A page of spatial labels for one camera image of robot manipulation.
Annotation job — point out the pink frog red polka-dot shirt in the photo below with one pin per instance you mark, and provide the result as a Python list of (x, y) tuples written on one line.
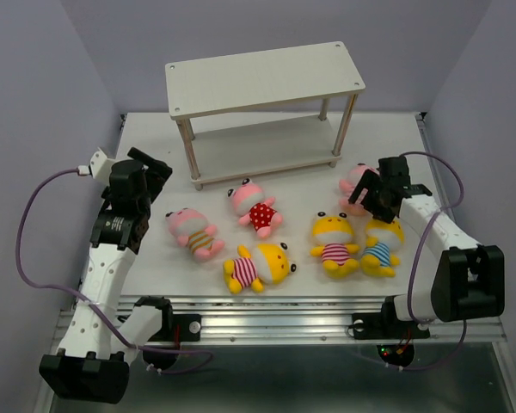
[(252, 207)]

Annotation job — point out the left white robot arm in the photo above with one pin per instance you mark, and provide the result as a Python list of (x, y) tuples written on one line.
[(92, 361)]

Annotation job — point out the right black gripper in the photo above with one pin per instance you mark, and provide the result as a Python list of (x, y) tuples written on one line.
[(383, 212)]

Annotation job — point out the pink frog orange-striped shirt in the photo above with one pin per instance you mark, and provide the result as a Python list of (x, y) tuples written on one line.
[(192, 230)]

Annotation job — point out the white two-tier shelf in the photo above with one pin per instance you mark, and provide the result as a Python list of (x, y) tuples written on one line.
[(257, 80)]

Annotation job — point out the yellow frog red-striped shirt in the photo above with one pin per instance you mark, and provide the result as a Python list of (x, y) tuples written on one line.
[(333, 238)]

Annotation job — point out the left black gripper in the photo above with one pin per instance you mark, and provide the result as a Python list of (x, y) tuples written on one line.
[(157, 173)]

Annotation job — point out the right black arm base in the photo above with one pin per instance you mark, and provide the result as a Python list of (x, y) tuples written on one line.
[(395, 337)]

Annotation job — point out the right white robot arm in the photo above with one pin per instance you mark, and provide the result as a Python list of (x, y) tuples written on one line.
[(469, 282)]

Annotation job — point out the aluminium mounting rail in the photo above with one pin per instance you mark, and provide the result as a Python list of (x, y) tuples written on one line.
[(307, 308)]

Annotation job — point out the pink frog pink-striped shirt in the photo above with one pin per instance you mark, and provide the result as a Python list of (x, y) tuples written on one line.
[(347, 186)]

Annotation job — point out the yellow frog lying sideways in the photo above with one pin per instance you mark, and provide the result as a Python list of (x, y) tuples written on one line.
[(265, 263)]

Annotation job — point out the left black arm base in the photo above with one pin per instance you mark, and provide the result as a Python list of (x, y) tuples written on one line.
[(185, 324)]

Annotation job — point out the yellow frog blue-striped shirt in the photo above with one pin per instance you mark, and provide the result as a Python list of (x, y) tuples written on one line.
[(383, 240)]

